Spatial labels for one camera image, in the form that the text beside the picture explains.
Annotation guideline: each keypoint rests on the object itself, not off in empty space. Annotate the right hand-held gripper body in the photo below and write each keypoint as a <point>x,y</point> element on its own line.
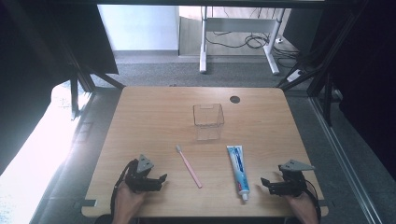
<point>291,183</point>

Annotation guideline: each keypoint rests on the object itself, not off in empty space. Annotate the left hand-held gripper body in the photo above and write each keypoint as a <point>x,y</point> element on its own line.
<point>140,180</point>

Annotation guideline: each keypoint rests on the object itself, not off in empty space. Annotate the blue white toothpaste tube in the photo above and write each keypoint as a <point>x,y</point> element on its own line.
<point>239,169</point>

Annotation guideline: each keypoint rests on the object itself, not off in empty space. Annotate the pink toothbrush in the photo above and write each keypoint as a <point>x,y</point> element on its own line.
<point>189,167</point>

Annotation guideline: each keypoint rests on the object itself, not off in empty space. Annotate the clear plastic container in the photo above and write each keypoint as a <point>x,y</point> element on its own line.
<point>208,123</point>

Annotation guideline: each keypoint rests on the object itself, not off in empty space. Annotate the person's right hand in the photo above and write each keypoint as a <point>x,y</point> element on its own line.
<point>300,205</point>

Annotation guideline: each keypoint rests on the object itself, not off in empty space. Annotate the person's left hand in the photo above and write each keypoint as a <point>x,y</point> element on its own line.
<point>127,200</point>

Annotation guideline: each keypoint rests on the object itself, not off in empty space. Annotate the white power strip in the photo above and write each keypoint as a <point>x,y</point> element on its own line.
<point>294,75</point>

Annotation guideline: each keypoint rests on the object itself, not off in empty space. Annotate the dark curtain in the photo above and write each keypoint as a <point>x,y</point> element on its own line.
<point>367,77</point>
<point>37,62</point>

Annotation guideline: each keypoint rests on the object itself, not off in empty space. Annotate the black metal frame stand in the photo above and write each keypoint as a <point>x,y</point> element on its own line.
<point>323,71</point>
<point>82,77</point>

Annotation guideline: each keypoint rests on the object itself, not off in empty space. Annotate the white metal desk frame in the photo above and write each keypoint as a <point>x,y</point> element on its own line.
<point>238,25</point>

